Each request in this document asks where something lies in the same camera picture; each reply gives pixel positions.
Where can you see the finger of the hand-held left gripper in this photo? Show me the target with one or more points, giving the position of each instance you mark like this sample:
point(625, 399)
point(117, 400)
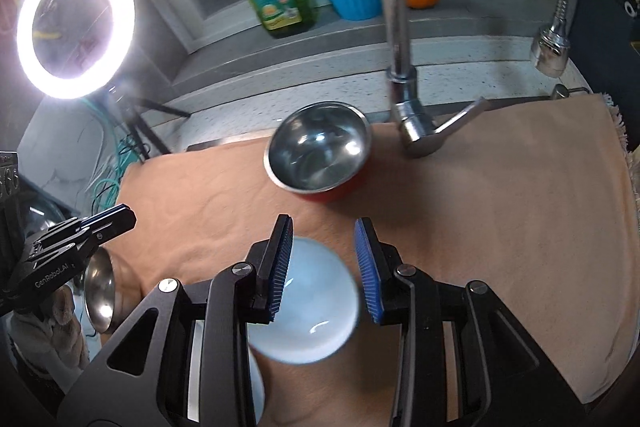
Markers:
point(112, 221)

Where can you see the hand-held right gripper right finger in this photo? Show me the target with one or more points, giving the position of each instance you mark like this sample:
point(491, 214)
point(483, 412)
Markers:
point(367, 272)

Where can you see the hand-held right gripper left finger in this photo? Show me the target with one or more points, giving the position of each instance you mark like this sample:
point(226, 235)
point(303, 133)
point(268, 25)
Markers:
point(282, 267)

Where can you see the small white bowl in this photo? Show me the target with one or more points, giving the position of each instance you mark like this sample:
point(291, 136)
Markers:
point(320, 297)

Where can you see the large steel bowl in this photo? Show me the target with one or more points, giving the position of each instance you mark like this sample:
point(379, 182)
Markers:
point(100, 287)

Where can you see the person's left hand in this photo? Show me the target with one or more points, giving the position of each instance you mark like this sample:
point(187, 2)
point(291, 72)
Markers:
point(60, 307)

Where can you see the black tripod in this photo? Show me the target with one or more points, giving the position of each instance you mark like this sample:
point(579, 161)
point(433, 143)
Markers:
point(150, 134)

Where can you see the red steel bowl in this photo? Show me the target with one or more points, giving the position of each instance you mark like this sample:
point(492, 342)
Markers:
point(315, 147)

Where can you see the tan cloth mat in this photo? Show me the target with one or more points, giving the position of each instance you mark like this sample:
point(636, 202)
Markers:
point(500, 207)

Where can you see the chrome kitchen faucet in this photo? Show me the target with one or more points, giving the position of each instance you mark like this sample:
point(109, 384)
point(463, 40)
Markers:
point(395, 7)

